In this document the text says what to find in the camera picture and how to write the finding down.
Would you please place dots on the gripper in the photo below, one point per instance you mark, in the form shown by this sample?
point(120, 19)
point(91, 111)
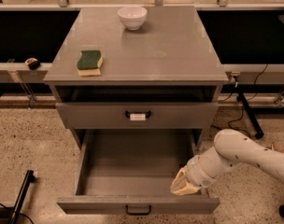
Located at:
point(193, 173)

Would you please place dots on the grey drawer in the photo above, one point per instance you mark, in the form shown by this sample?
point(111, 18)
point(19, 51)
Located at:
point(130, 172)
point(137, 115)

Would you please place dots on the green yellow sponge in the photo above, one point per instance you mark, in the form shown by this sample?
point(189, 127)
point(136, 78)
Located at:
point(89, 63)

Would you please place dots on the black power adapter with cable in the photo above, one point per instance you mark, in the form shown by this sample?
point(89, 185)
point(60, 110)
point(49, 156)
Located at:
point(230, 123)

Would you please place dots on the black stand leg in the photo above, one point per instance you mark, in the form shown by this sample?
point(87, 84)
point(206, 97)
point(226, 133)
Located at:
point(259, 132)
point(11, 215)

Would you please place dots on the black stand leg left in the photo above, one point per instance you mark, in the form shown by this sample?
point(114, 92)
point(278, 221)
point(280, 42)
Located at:
point(11, 215)

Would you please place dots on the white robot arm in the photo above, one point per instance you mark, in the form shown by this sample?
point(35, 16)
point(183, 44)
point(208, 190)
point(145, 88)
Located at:
point(231, 149)

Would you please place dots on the black yellow tape measure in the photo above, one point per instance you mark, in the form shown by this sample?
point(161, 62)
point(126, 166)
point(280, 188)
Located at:
point(32, 63)

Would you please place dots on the tan shoe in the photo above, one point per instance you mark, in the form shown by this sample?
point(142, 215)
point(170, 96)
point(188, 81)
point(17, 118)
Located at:
point(277, 147)

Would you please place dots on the grey top drawer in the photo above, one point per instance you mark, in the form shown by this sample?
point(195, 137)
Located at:
point(137, 115)

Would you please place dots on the white ceramic bowl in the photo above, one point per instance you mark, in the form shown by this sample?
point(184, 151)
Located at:
point(132, 17)

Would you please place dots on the black stand leg right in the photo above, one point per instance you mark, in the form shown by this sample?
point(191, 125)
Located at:
point(259, 132)

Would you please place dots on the grey drawer cabinet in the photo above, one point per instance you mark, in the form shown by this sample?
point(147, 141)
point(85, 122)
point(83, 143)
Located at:
point(169, 59)

